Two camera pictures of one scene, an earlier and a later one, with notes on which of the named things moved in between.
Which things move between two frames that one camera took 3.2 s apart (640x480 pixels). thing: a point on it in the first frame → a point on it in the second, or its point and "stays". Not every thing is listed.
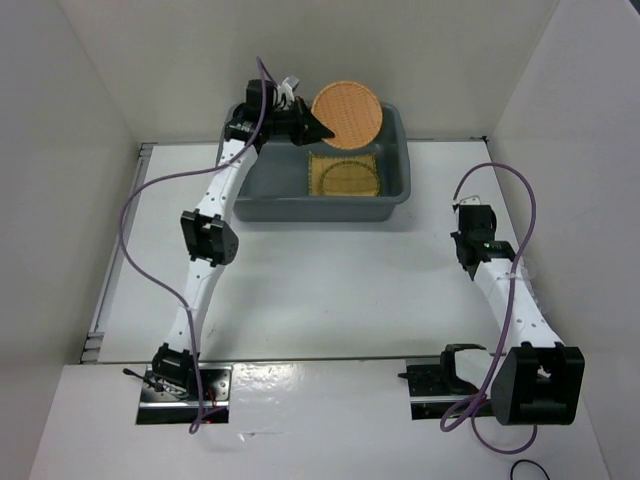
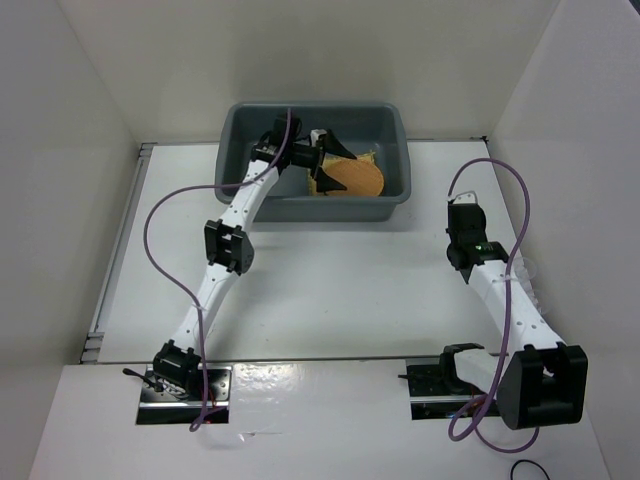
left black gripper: (308, 129) → (331, 146)
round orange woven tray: (351, 111) → (360, 178)
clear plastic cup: (528, 268) stays
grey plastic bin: (327, 182) stays
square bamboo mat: (319, 163) stays
